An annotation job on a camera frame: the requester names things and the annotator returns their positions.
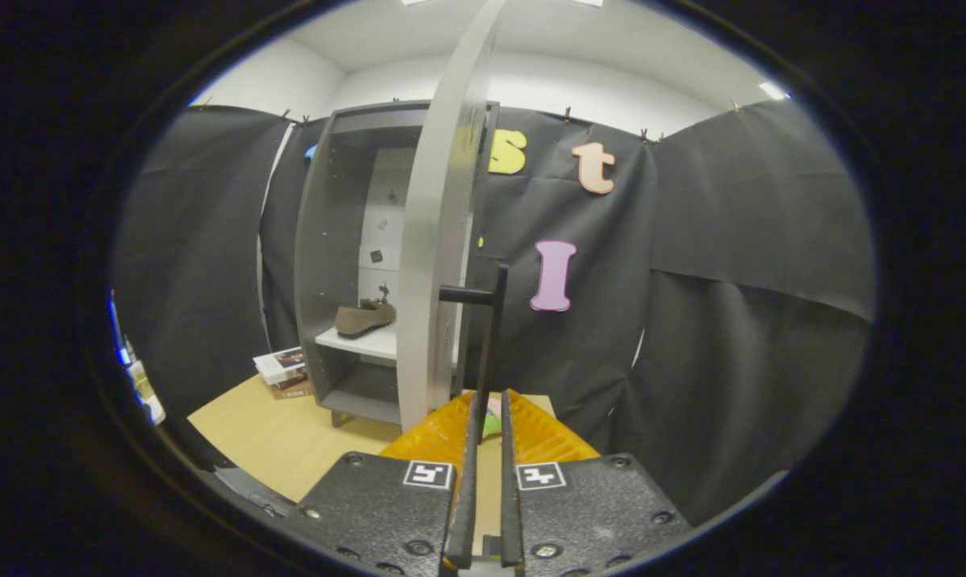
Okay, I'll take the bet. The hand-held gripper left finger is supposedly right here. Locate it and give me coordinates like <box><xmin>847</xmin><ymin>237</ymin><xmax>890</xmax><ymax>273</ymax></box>
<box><xmin>286</xmin><ymin>390</ymin><xmax>484</xmax><ymax>577</ymax></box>

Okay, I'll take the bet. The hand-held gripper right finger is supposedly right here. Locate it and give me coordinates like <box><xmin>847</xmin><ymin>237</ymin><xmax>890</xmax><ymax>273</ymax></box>
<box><xmin>499</xmin><ymin>389</ymin><xmax>693</xmax><ymax>577</ymax></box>

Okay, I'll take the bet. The brown fuzzy shoe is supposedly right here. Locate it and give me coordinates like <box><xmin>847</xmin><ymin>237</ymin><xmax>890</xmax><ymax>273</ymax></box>
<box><xmin>334</xmin><ymin>297</ymin><xmax>398</xmax><ymax>341</ymax></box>

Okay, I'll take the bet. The beige shoe cabinet door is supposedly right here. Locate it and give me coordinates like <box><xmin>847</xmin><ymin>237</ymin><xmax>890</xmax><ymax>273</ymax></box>
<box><xmin>396</xmin><ymin>0</ymin><xmax>511</xmax><ymax>450</ymax></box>

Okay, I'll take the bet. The grey shoe cabinet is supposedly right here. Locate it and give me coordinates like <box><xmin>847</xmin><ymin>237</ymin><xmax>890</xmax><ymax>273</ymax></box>
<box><xmin>294</xmin><ymin>100</ymin><xmax>500</xmax><ymax>430</ymax></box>

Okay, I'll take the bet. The brown book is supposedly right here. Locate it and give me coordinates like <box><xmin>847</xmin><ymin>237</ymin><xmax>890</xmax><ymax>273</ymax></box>
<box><xmin>269</xmin><ymin>377</ymin><xmax>316</xmax><ymax>401</ymax></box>

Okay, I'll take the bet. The white book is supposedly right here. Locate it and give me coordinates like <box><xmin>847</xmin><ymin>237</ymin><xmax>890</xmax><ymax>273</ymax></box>
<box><xmin>253</xmin><ymin>346</ymin><xmax>308</xmax><ymax>386</ymax></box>

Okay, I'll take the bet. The colourful clutter pile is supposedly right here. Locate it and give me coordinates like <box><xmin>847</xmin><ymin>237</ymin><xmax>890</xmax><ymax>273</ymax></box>
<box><xmin>109</xmin><ymin>288</ymin><xmax>168</xmax><ymax>426</ymax></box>

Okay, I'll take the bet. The black backdrop cloth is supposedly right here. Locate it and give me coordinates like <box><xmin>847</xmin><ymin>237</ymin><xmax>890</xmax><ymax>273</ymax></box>
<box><xmin>114</xmin><ymin>99</ymin><xmax>877</xmax><ymax>527</ymax></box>

